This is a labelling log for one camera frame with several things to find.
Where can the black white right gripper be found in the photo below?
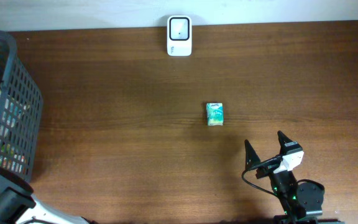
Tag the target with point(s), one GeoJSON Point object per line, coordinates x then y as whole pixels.
{"type": "Point", "coordinates": [252, 158]}

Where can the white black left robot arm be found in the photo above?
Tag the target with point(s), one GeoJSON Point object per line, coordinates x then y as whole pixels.
{"type": "Point", "coordinates": [18, 204]}

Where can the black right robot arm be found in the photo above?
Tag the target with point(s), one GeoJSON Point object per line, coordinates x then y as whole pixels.
{"type": "Point", "coordinates": [302, 199]}

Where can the white barcode scanner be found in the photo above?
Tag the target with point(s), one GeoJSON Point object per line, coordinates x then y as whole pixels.
{"type": "Point", "coordinates": [179, 36]}

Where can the small green tissue pack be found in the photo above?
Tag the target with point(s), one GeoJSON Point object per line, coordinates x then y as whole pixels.
{"type": "Point", "coordinates": [215, 114]}

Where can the dark grey plastic basket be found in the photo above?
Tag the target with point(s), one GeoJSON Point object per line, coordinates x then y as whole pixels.
{"type": "Point", "coordinates": [17, 85]}

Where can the colourful items inside basket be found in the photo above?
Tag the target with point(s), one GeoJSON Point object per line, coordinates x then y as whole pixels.
{"type": "Point", "coordinates": [15, 140]}

